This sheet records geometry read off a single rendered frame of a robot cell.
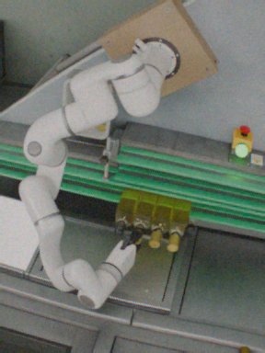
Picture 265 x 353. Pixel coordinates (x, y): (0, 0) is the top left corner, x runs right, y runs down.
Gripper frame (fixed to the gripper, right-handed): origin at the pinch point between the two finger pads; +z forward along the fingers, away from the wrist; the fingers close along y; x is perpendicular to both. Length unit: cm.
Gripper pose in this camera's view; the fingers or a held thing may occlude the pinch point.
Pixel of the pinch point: (134, 241)
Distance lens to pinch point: 146.1
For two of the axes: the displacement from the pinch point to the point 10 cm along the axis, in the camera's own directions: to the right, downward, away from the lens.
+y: 1.0, -7.7, -6.3
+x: -8.8, -3.6, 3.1
